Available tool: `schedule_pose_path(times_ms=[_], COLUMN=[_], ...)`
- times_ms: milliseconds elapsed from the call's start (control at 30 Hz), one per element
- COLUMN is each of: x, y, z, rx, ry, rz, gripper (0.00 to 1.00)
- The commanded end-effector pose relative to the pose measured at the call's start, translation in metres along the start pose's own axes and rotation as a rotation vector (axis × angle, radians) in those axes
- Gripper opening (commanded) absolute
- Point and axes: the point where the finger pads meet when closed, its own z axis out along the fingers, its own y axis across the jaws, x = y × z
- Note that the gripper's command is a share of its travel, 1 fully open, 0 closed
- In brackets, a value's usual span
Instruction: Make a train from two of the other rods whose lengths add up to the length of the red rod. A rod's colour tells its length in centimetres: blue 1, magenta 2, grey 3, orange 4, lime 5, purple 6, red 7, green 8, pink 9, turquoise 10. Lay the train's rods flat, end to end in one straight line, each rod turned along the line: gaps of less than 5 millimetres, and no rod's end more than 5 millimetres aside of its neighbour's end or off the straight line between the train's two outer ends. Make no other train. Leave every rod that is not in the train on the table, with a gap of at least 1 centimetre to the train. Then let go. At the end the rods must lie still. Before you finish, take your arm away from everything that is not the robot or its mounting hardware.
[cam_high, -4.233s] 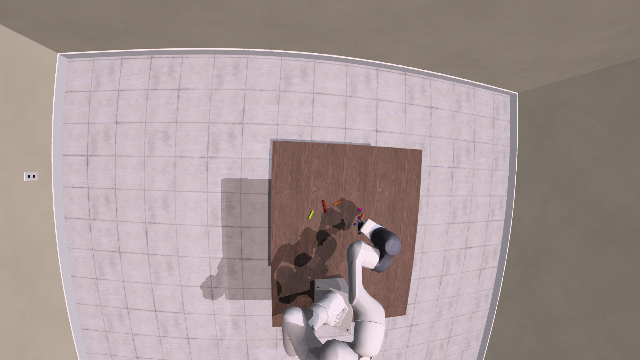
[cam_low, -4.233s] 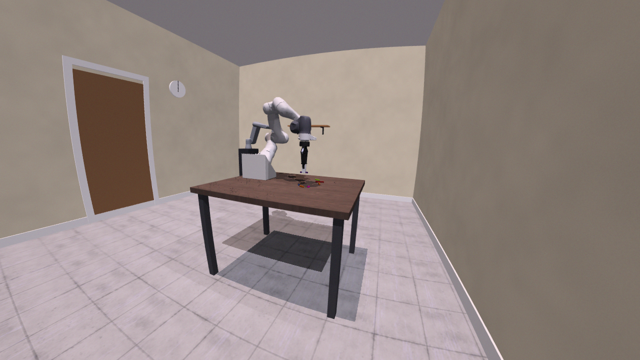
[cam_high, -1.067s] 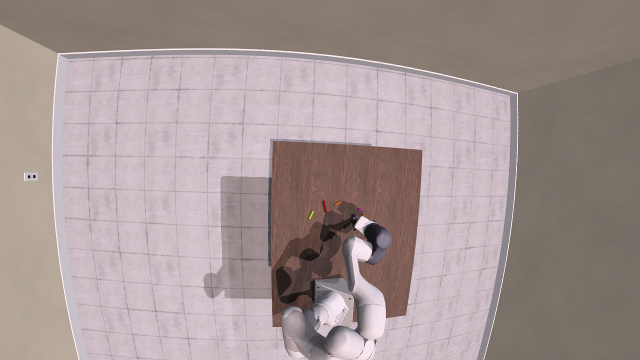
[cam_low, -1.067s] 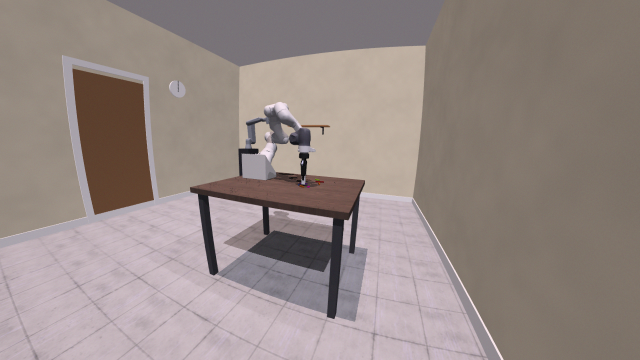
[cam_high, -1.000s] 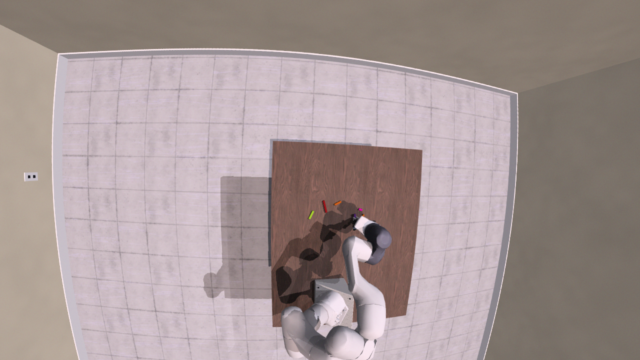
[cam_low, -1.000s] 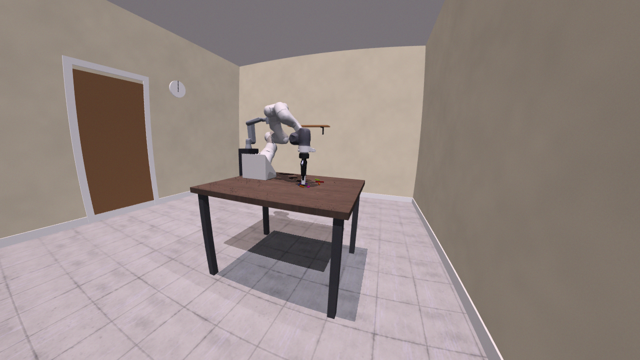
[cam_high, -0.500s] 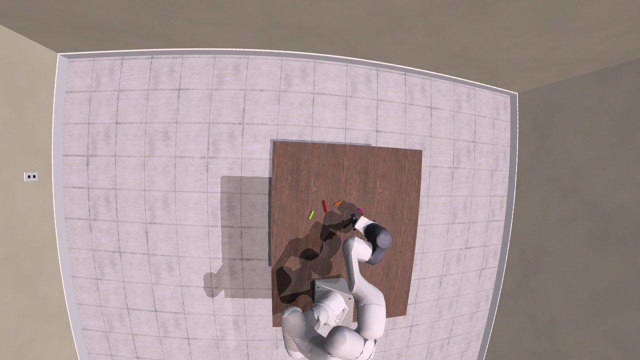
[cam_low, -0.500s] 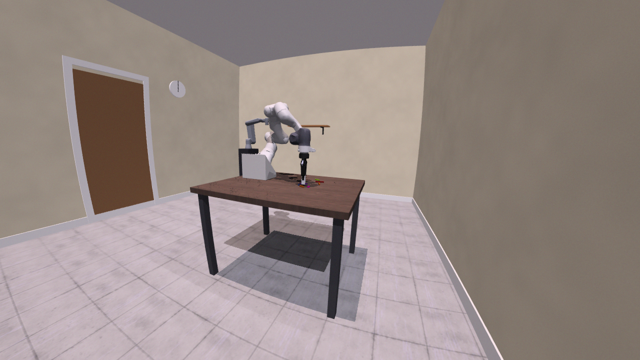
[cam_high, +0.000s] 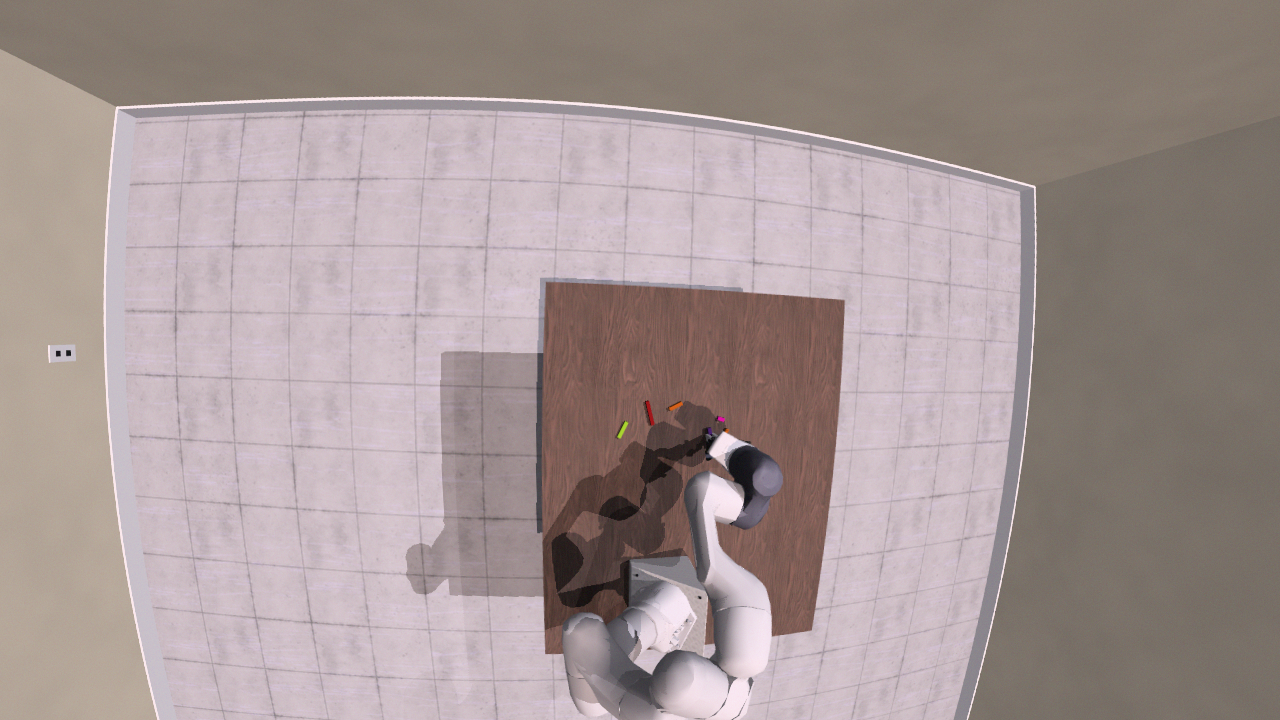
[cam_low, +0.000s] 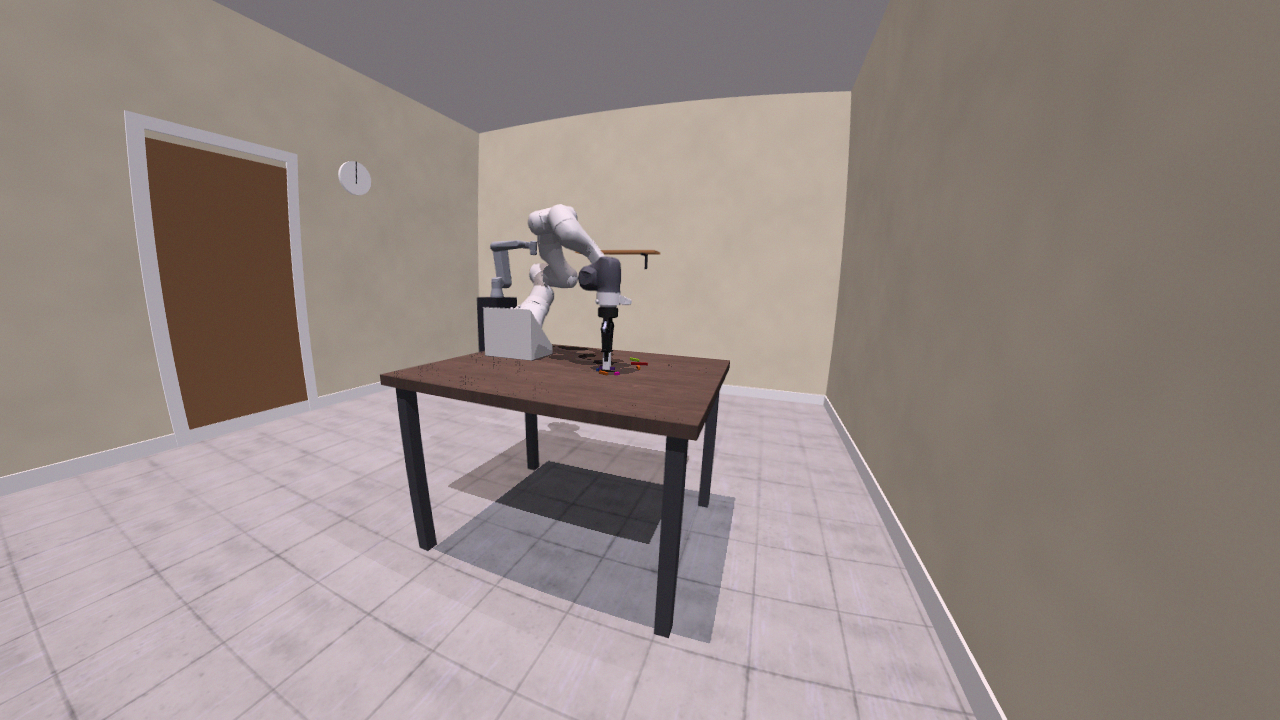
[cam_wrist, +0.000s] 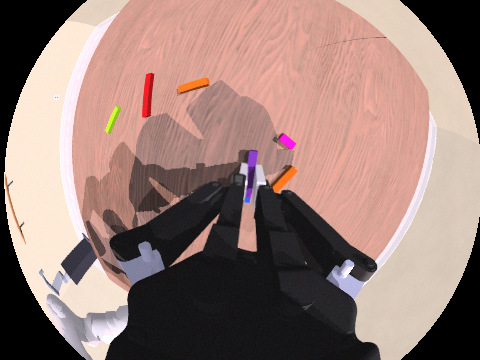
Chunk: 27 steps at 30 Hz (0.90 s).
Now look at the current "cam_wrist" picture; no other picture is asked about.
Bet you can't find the lime green flat bar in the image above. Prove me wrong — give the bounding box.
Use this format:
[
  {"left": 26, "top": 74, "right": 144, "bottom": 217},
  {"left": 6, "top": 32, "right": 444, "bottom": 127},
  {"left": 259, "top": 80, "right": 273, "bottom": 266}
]
[{"left": 105, "top": 106, "right": 121, "bottom": 133}]

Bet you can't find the orange rod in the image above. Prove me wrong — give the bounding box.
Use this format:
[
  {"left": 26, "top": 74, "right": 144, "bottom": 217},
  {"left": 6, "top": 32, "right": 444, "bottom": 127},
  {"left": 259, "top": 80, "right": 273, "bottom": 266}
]
[
  {"left": 271, "top": 165, "right": 298, "bottom": 192},
  {"left": 178, "top": 77, "right": 209, "bottom": 94}
]

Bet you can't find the purple rod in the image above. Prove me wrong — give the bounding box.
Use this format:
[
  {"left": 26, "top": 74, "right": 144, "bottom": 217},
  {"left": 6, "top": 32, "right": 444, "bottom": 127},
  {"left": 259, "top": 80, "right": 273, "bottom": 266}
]
[{"left": 245, "top": 150, "right": 258, "bottom": 198}]

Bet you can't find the short magenta block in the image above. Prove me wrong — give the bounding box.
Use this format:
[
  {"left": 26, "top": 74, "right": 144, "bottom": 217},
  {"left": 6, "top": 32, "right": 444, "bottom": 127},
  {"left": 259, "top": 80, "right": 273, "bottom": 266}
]
[{"left": 278, "top": 133, "right": 296, "bottom": 150}]

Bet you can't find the red rod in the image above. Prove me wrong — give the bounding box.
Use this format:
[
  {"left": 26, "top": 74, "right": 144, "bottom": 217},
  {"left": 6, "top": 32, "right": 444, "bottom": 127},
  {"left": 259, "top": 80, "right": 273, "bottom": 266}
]
[{"left": 142, "top": 73, "right": 154, "bottom": 117}]

